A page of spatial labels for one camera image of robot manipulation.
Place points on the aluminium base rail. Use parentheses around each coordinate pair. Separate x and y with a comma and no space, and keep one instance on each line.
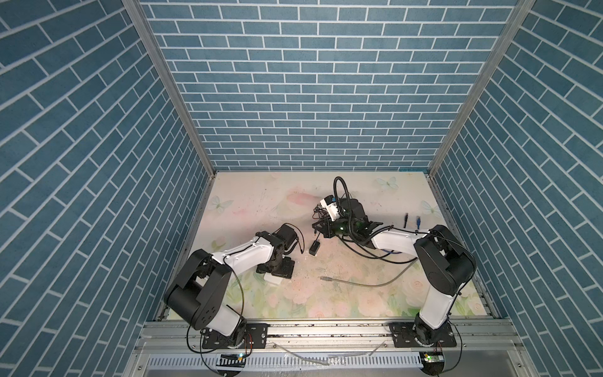
(384,347)

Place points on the aluminium corner post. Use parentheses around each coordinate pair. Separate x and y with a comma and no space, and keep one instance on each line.
(516,19)
(144,30)

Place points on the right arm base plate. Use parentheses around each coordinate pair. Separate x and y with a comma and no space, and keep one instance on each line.
(411,334)

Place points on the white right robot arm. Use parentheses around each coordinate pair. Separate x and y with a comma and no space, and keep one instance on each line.
(447,264)

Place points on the aluminium corner post right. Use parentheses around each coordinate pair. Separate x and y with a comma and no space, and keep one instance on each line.
(516,19)

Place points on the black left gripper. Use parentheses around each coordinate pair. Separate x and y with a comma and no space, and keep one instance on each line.
(287,271)

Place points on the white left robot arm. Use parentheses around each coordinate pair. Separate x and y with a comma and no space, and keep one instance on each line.
(197,293)

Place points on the white box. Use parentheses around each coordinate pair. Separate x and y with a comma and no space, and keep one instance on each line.
(274,280)

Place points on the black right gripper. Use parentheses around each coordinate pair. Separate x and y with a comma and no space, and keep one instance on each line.
(327,229)

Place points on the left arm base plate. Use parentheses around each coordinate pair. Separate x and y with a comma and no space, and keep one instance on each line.
(253,336)

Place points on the aluminium corner post left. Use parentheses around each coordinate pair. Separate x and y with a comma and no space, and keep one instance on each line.
(144,30)

